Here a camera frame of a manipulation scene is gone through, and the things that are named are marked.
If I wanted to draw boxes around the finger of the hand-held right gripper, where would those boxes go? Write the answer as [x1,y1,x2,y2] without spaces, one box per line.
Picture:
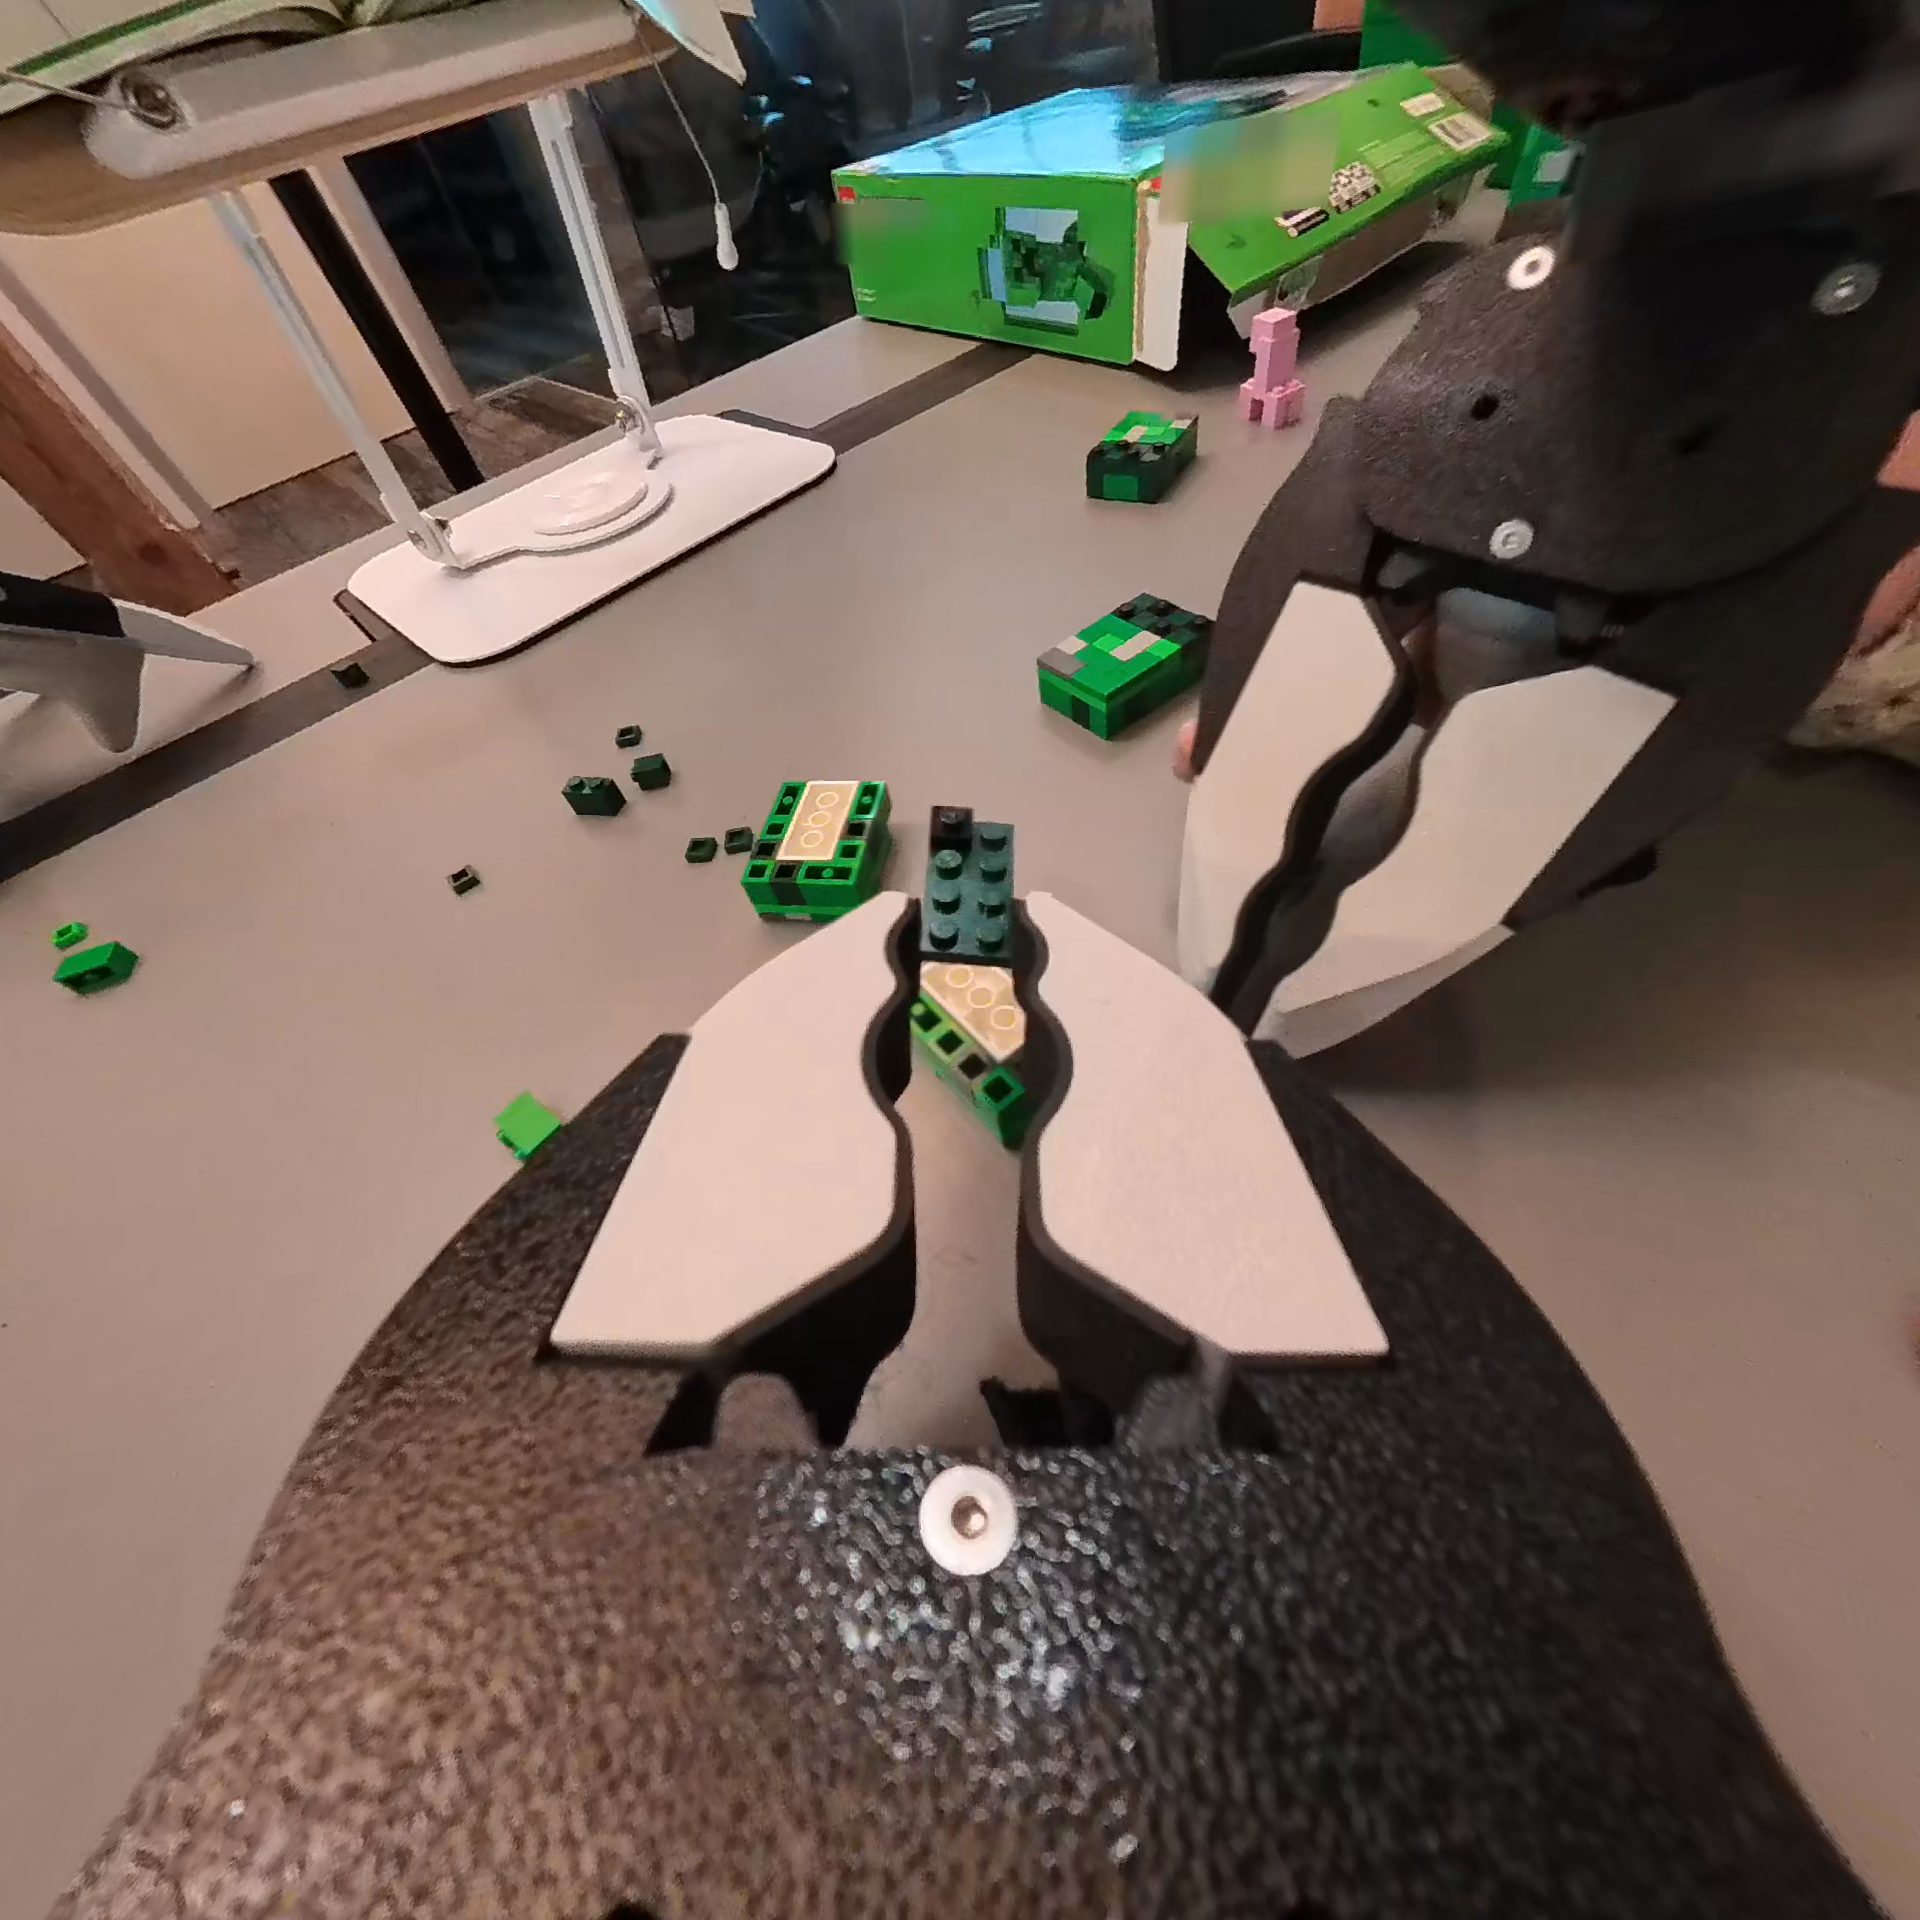
[1223,668,1677,1060]
[1175,575,1428,1010]

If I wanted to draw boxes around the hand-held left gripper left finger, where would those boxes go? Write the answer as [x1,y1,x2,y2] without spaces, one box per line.
[549,894,920,1448]

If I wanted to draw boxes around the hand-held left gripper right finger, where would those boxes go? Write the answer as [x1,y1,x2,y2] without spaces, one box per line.
[1021,894,1392,1448]

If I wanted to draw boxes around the dark green lego assembly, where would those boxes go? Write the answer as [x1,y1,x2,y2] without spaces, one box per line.
[915,818,1037,964]

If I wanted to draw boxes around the person's right forearm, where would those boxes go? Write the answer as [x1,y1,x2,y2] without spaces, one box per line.
[1793,592,1920,752]

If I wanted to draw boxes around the green lego block dark studs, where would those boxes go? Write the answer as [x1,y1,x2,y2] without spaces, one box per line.
[1035,592,1218,745]

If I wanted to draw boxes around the green lego face block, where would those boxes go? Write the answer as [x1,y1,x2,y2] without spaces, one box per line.
[908,960,1040,1155]
[739,777,893,924]

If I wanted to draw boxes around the dark green lego cube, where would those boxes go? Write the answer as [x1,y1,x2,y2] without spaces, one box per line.
[1087,413,1202,508]

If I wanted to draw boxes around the pink lego pig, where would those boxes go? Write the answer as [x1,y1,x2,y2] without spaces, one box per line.
[1239,307,1311,435]

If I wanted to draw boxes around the scattered small dark lego pieces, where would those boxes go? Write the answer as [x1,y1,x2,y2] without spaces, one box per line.
[334,661,759,899]

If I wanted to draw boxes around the green cardboard lego box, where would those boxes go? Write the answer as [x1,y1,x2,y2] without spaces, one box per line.
[832,64,1515,374]

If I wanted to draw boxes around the open lego instruction booklet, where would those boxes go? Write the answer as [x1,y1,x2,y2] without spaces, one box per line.
[0,0,752,116]

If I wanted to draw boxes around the white book stand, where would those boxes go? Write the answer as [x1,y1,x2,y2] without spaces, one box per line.
[0,0,838,666]

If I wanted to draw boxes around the black device with pale grip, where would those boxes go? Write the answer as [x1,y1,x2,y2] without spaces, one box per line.
[0,571,255,752]

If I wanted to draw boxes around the black desk leg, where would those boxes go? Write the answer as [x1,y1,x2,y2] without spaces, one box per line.
[268,169,486,497]

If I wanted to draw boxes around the brown wooden leg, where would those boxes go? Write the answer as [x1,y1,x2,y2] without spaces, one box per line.
[0,324,243,618]

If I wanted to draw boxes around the white hanging cord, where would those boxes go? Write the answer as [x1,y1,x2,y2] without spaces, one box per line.
[660,60,745,273]

